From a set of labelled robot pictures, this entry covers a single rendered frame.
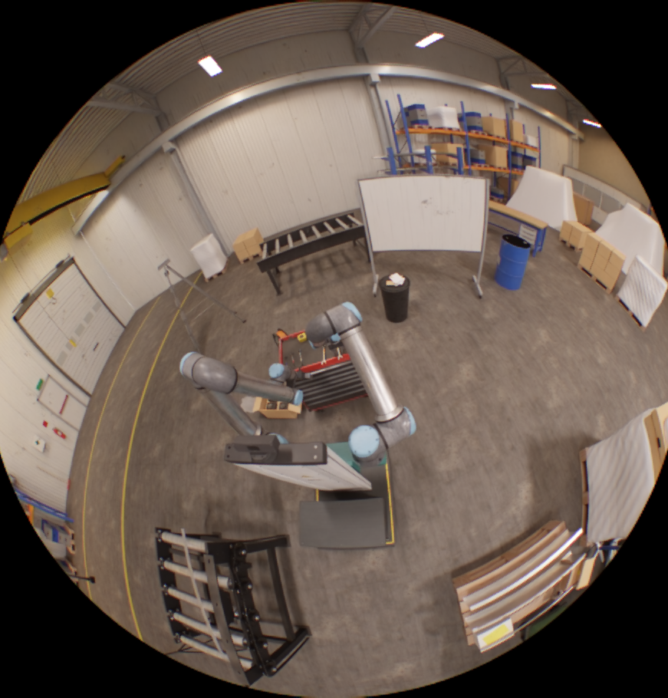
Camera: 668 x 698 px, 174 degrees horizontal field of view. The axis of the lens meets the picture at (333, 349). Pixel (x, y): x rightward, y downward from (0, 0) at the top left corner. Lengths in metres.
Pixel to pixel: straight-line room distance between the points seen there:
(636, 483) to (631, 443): 0.39
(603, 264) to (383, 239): 5.78
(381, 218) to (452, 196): 1.12
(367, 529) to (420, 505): 0.95
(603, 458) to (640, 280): 4.75
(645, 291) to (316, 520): 7.29
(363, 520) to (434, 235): 3.51
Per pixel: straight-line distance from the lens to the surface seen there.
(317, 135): 9.32
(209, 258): 7.94
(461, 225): 3.59
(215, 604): 1.80
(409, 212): 3.42
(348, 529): 1.55
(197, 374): 0.85
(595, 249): 7.03
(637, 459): 2.76
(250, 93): 9.20
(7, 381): 10.43
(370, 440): 1.05
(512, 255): 4.24
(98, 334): 11.98
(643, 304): 7.05
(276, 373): 1.29
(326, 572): 2.57
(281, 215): 9.35
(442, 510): 2.41
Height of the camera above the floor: 2.35
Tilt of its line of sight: 48 degrees down
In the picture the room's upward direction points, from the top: 21 degrees counter-clockwise
